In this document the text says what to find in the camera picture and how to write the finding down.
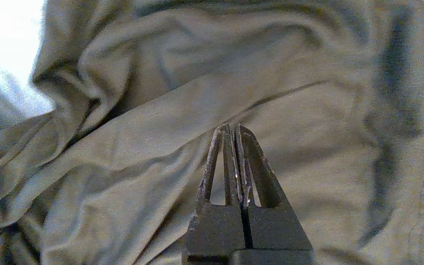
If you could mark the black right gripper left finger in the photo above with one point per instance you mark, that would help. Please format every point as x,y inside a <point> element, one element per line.
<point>215,228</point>

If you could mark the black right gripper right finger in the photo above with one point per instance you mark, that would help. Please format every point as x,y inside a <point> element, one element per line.
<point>278,228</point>

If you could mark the black t-shirt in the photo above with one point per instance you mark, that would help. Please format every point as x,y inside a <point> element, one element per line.
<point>234,73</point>

